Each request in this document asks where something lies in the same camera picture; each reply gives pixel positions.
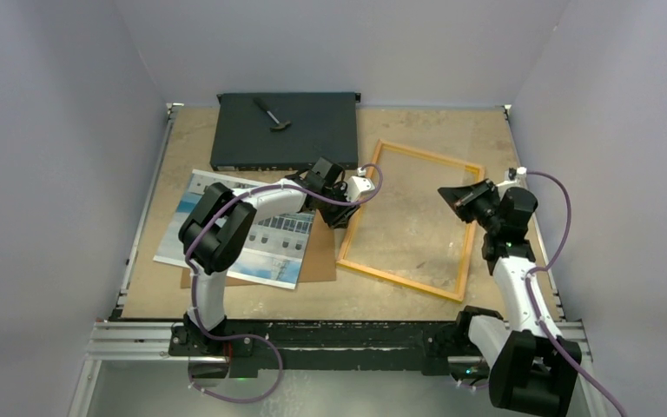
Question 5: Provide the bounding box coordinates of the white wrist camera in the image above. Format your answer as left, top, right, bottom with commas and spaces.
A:
497, 167, 528, 189
345, 167, 376, 202

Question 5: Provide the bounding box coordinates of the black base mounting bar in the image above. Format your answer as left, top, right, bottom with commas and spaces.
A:
168, 319, 485, 378

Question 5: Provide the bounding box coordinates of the yellow wooden picture frame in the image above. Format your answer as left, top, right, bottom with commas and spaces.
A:
335, 138, 486, 304

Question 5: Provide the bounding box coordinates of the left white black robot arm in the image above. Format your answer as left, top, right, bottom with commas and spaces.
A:
178, 157, 382, 355

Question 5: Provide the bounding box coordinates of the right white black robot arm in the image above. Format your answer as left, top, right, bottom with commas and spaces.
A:
438, 179, 582, 416

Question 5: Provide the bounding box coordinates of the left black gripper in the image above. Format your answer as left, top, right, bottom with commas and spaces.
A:
319, 183, 360, 229

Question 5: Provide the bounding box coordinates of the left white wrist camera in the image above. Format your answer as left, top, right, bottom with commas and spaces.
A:
345, 167, 376, 202

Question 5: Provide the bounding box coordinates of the sky building photo print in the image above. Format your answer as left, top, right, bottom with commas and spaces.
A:
153, 169, 314, 290

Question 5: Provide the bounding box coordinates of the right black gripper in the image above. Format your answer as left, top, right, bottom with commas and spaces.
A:
436, 179, 502, 233

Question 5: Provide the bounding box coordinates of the small black hammer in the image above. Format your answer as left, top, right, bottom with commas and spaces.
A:
253, 96, 292, 132

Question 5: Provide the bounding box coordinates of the brown cardboard backing board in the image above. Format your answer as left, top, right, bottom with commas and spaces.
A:
179, 215, 340, 290

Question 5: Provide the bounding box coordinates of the black flat box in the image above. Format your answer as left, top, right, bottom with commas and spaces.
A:
209, 91, 361, 171

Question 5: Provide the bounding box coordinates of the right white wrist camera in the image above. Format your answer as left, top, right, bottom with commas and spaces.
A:
497, 167, 528, 189

